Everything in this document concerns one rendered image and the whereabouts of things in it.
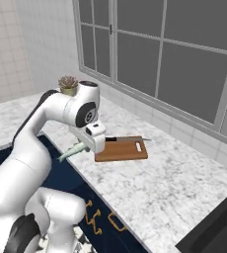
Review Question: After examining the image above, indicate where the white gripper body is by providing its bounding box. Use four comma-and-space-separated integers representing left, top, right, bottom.
68, 126, 107, 154

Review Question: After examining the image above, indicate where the brown wooden cutting board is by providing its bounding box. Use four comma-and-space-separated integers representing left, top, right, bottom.
94, 135, 149, 163

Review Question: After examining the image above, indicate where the navy cabinet with drawers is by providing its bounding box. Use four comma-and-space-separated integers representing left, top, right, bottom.
0, 132, 150, 253

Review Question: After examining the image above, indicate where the small potted plant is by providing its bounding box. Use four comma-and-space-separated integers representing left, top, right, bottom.
57, 75, 80, 98

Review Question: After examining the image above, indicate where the grey-framed window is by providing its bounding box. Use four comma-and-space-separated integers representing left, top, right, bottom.
72, 0, 227, 150

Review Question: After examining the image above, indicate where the black appliance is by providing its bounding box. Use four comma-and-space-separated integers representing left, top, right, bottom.
175, 187, 227, 253

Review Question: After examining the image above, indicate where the black-handled knife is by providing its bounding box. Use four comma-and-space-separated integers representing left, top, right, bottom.
104, 136, 152, 143

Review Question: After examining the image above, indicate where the gold drawer handle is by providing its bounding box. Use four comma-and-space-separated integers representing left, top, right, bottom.
84, 199, 95, 225
91, 209, 104, 236
107, 211, 128, 232

